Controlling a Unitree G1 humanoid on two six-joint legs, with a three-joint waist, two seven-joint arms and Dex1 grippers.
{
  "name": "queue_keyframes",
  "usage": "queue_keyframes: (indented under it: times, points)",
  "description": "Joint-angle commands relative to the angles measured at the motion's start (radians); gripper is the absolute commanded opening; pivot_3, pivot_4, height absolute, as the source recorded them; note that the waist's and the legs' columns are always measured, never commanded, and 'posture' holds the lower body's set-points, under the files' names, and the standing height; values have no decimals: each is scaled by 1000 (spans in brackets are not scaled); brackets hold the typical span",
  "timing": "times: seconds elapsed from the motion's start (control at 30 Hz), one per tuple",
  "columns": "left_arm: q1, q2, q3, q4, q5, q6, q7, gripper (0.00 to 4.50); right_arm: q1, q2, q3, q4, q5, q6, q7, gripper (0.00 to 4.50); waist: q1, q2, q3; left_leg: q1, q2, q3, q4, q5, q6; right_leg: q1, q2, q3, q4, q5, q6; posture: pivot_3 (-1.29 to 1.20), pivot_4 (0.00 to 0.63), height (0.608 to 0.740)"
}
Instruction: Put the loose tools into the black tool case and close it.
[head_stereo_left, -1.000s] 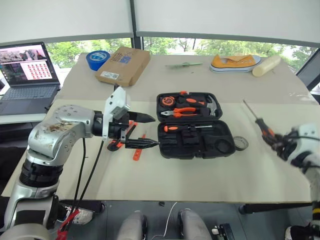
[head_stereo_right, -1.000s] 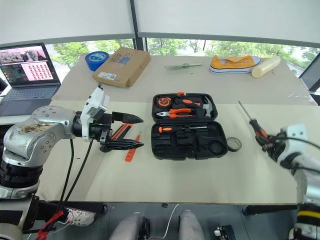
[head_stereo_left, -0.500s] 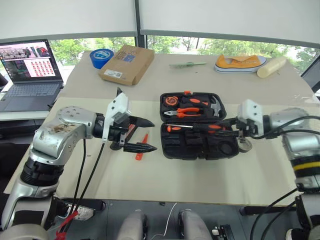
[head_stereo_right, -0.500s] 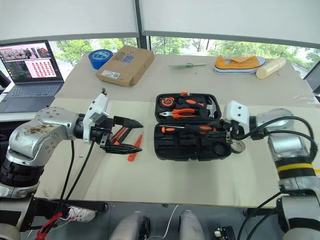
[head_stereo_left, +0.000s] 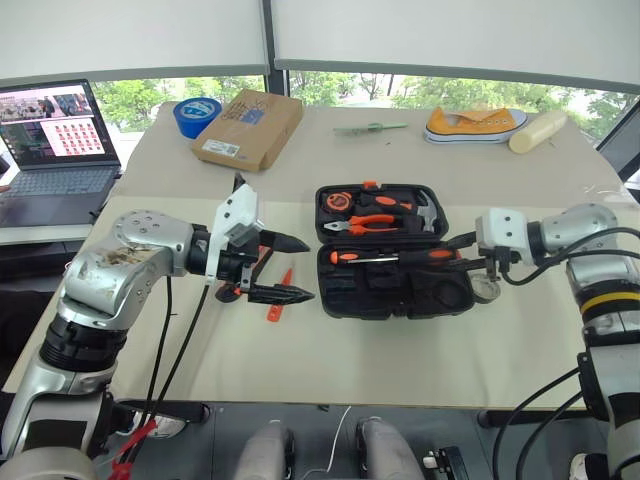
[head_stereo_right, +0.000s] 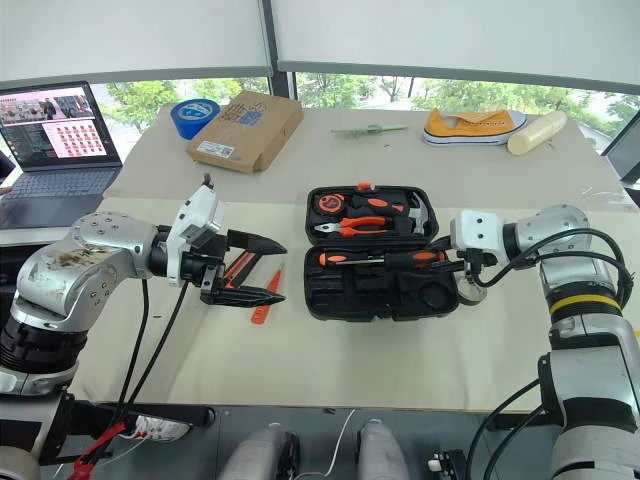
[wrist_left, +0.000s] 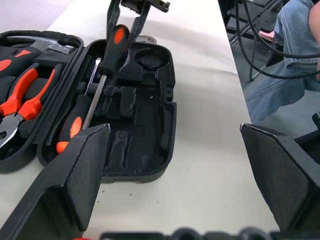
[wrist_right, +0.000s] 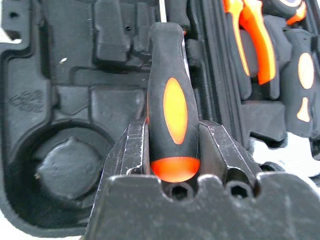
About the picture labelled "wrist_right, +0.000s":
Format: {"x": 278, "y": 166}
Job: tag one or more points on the black plastic tool case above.
{"x": 75, "y": 100}

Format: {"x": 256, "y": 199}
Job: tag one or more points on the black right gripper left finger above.
{"x": 132, "y": 150}

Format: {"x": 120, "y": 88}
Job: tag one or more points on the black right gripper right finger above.
{"x": 220, "y": 150}

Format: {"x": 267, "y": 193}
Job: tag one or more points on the black orange tape measure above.
{"x": 297, "y": 12}

